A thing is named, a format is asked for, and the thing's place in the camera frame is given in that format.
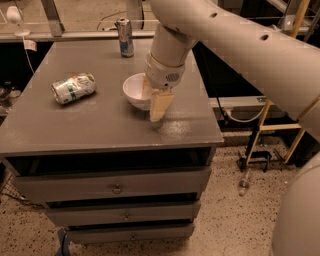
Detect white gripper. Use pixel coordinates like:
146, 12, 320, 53
142, 51, 185, 122

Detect white bowl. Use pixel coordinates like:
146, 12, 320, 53
122, 73, 151, 111

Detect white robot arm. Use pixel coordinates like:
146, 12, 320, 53
145, 0, 320, 256

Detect redbull can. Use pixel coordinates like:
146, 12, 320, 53
115, 18, 134, 58

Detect crushed green white can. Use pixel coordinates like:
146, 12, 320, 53
51, 73, 97, 104

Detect grey drawer cabinet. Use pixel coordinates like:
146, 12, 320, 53
0, 39, 222, 232

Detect top grey drawer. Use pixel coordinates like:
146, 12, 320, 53
15, 167, 211, 202

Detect grey drawer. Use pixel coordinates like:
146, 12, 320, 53
15, 167, 211, 202
67, 223, 194, 244
46, 201, 201, 227

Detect metal railing bar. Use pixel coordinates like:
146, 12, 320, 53
0, 29, 158, 43

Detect plastic bottle on floor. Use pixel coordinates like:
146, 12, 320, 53
239, 171, 251, 196

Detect bottom grey drawer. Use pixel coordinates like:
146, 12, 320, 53
67, 223, 194, 244

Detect middle grey drawer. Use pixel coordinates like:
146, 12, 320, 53
46, 201, 201, 227

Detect white desk lamp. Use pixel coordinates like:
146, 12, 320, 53
6, 6, 30, 38

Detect black cable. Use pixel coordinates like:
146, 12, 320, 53
199, 49, 230, 124

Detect white cable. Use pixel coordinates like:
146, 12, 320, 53
225, 106, 268, 124

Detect wooden yellow easel frame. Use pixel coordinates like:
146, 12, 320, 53
239, 0, 310, 168

